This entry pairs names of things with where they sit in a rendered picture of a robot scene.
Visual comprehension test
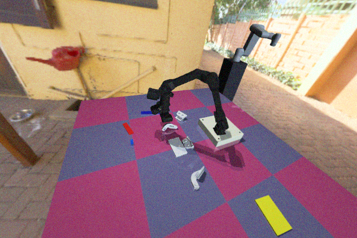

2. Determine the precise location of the yellow flat rectangular plate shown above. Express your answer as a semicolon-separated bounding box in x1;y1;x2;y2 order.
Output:
254;195;292;236

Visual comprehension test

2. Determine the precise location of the red flat bar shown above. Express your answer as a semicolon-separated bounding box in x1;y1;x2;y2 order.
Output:
122;123;133;135

